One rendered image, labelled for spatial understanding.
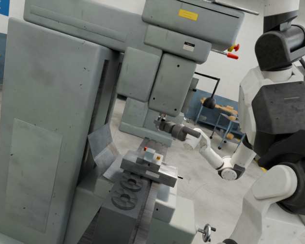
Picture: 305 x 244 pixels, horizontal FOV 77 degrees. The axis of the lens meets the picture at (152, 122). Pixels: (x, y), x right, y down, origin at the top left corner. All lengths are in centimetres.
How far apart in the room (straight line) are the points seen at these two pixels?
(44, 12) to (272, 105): 117
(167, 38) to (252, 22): 718
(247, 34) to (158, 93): 711
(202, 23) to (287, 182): 75
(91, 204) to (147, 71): 88
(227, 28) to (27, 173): 134
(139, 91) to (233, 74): 691
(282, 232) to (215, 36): 81
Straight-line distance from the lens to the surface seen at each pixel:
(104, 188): 126
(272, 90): 76
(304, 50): 82
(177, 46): 103
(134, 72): 106
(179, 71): 104
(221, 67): 776
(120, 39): 110
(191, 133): 105
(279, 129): 69
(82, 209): 143
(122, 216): 68
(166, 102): 106
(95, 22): 116
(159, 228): 135
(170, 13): 105
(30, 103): 123
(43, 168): 131
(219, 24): 105
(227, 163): 116
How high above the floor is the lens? 155
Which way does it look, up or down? 16 degrees down
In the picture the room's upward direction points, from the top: 18 degrees clockwise
